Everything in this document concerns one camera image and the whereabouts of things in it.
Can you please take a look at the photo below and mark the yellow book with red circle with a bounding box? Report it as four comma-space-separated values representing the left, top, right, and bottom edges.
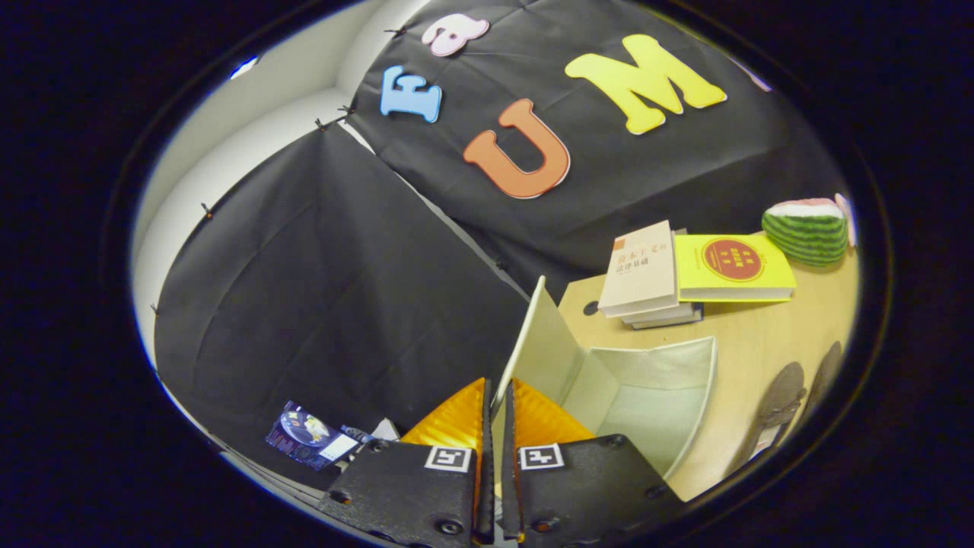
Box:
673, 233, 798, 304

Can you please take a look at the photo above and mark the watermelon slice plush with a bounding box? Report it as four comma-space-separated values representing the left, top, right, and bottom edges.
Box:
762, 198, 850, 268

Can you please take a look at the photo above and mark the cream fabric storage box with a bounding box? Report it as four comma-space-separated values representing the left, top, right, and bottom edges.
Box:
491, 276, 719, 482

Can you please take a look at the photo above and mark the brown fuzzy shoe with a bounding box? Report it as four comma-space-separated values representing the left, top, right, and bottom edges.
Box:
729, 362, 807, 474
801, 341, 844, 418

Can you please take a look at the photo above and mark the pink and green plush toy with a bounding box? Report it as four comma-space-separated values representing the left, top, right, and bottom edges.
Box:
834, 193, 858, 249

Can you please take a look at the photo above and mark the blue printed packet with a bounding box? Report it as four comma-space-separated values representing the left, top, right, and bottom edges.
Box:
265, 400, 364, 470

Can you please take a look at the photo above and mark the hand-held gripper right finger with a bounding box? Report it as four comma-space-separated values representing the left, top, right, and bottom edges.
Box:
500, 378, 686, 546

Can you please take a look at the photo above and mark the beige book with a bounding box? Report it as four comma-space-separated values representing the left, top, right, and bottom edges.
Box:
597, 220, 680, 319

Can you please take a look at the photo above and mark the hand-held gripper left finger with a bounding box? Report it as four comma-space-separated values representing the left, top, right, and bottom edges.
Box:
320, 378, 496, 546

